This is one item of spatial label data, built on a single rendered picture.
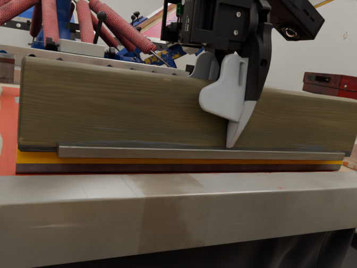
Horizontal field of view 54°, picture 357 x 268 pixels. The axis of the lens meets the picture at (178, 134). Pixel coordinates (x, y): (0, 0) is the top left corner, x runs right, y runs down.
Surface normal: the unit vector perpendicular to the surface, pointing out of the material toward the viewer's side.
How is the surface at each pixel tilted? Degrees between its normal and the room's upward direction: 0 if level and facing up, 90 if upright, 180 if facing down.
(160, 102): 93
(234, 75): 83
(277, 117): 93
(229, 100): 83
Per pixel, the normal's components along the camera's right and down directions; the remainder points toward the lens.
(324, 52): -0.89, -0.04
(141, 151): 0.42, 0.30
